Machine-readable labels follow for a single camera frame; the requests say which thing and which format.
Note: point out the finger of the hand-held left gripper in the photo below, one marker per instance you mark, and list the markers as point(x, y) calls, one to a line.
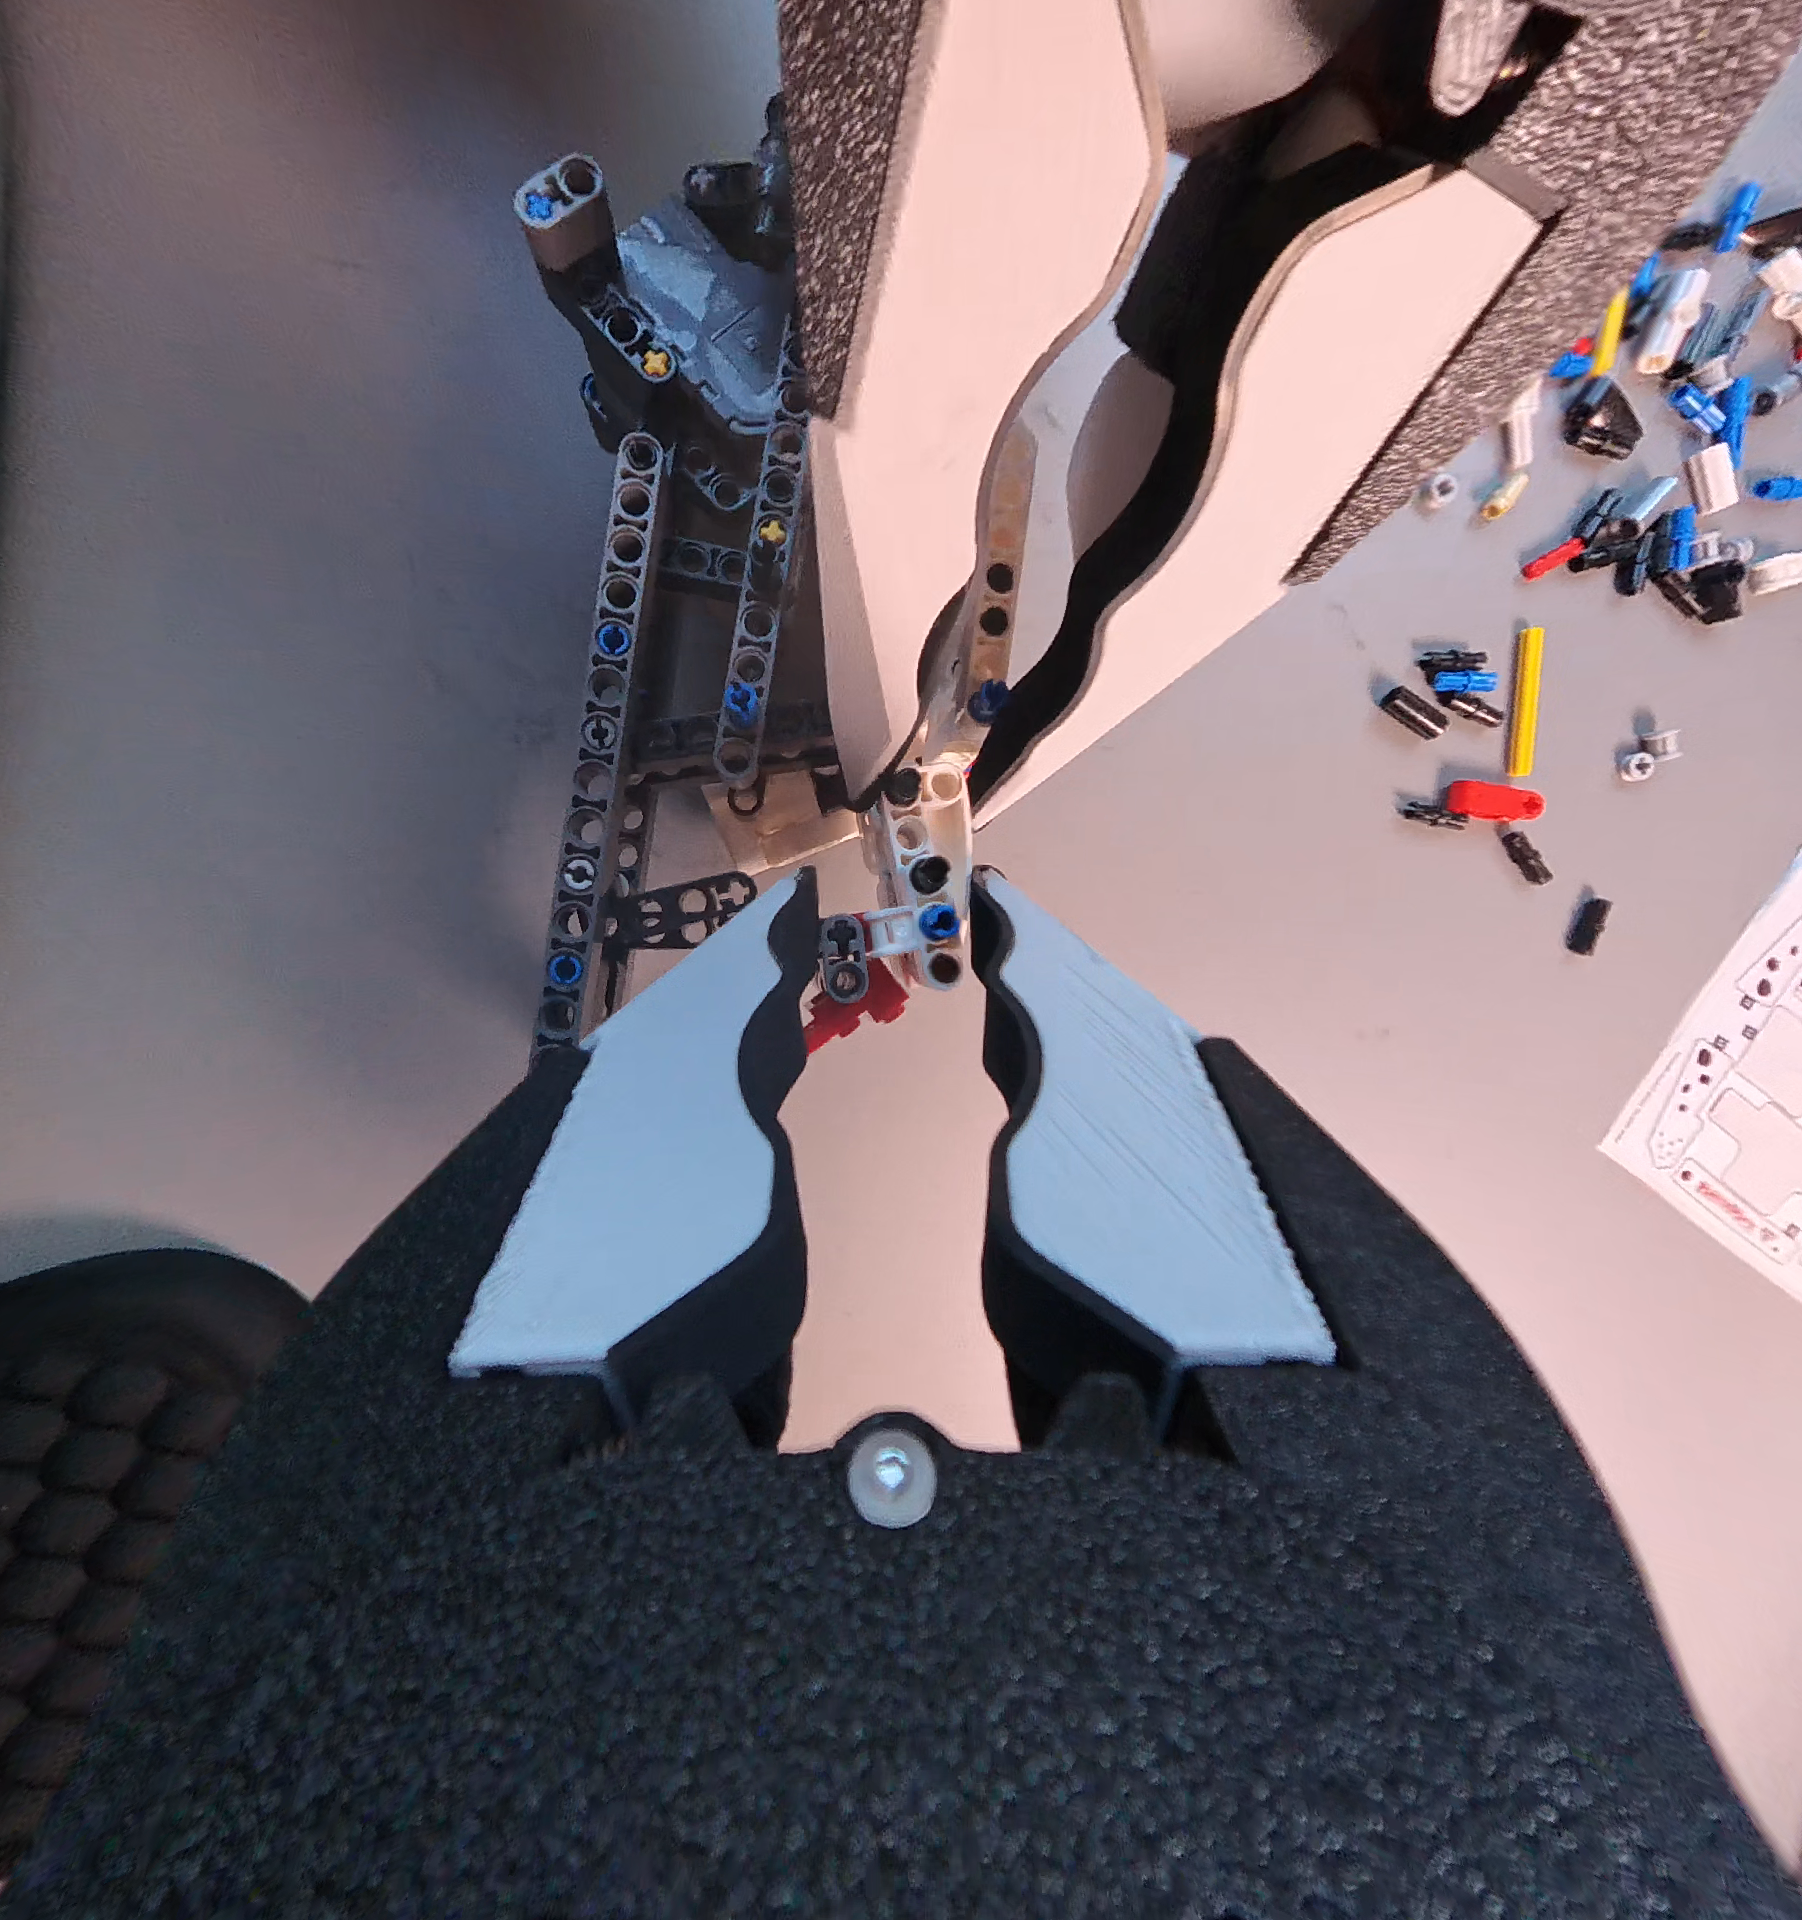
point(1323, 362)
point(993, 272)

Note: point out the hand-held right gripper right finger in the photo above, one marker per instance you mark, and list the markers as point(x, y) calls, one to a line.
point(1157, 1171)

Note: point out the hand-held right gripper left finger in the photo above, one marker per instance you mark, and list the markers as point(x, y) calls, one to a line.
point(630, 1171)

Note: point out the small white toy brick assembly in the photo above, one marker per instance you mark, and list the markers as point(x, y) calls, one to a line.
point(899, 887)

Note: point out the black toy vehicle chassis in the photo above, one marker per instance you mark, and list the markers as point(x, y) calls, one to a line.
point(677, 513)

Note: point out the grey desk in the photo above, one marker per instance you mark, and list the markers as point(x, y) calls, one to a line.
point(301, 751)

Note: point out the pile of small toy brick parts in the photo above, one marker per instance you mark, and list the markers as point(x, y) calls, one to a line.
point(1682, 453)

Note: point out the tiny black toy brick pin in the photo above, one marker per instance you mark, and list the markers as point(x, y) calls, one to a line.
point(1592, 921)

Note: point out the white sticker sheet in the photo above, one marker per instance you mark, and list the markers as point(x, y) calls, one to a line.
point(1773, 1110)

